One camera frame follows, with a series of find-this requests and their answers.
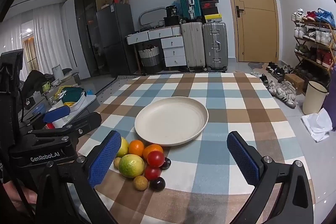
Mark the dark purple plum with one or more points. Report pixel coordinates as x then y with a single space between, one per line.
167 163
157 184

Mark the black labelled bag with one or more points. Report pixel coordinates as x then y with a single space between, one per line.
172 11

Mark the tan wooden door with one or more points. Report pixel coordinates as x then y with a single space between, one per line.
252 29

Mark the beige hard suitcase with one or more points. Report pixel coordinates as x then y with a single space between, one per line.
193 47

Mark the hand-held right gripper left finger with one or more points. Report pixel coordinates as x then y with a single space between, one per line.
105 158

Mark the green citrus fruit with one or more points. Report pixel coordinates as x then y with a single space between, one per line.
131 165

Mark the brown cardboard box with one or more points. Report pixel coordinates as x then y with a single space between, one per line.
294 82

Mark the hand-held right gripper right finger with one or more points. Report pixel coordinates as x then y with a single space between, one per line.
244 158

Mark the black storage box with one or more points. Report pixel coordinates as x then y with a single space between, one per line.
172 21

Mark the person's left hand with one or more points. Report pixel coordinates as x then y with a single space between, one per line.
23 196

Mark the scattered loose shoes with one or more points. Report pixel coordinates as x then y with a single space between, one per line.
281 88

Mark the oval mirror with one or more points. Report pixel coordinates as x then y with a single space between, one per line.
147 14

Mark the white drawer desk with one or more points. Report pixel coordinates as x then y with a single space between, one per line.
172 50

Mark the silver hard suitcase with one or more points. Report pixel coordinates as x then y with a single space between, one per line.
215 47

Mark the yellow black shoe box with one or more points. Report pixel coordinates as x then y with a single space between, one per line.
213 18

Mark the wooden shoe rack with shoes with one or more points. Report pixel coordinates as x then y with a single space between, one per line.
321 35

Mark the checked blue brown tablecloth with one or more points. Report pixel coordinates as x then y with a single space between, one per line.
210 166

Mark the woven grey white basket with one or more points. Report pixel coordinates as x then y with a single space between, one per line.
149 56

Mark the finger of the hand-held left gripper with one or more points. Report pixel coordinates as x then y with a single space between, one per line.
56 114
84 123

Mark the black white patterned rug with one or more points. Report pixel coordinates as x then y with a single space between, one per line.
113 85

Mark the teal hard suitcase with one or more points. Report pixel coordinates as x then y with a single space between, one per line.
189 1

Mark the cream round plate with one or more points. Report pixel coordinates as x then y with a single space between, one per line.
170 121

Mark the white curtain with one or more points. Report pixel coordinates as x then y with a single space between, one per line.
44 35

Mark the white plastic bag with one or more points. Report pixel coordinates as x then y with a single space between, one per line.
317 124

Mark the yellow-green citrus fruit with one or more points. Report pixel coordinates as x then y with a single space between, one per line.
124 148

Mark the small brown longan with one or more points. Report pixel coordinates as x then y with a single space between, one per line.
117 163

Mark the dark grey fridge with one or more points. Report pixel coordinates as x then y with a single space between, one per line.
115 37

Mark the cream trash bin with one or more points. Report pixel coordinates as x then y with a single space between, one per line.
313 99

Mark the orange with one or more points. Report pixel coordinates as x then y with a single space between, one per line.
136 147
152 148

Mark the red tomato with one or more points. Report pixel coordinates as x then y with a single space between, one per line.
152 173
155 159

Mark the tall dark glass cabinet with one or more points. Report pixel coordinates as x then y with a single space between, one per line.
88 29

